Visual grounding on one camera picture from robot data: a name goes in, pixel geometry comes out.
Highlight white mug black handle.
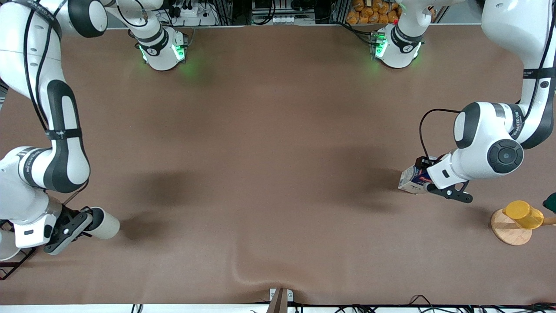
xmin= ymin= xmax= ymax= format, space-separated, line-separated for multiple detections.
xmin=0 ymin=230 xmax=20 ymax=262

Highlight black wire rack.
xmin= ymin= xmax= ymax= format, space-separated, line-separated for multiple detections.
xmin=0 ymin=219 xmax=36 ymax=281

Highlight wooden cup stand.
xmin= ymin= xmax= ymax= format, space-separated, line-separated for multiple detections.
xmin=491 ymin=208 xmax=556 ymax=246

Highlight bag of orange bread rolls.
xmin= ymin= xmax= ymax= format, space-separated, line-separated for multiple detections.
xmin=346 ymin=0 xmax=403 ymax=25

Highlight blue milk carton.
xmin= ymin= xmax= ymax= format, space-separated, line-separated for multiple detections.
xmin=398 ymin=164 xmax=436 ymax=195

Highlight metal table bracket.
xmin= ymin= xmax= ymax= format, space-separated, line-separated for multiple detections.
xmin=266 ymin=288 xmax=294 ymax=313

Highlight white power strip black plugs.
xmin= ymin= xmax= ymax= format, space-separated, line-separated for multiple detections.
xmin=167 ymin=0 xmax=218 ymax=27

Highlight grey cup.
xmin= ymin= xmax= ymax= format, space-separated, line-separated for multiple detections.
xmin=89 ymin=207 xmax=121 ymax=240

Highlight yellow cup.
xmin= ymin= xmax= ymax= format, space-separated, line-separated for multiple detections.
xmin=503 ymin=200 xmax=544 ymax=230

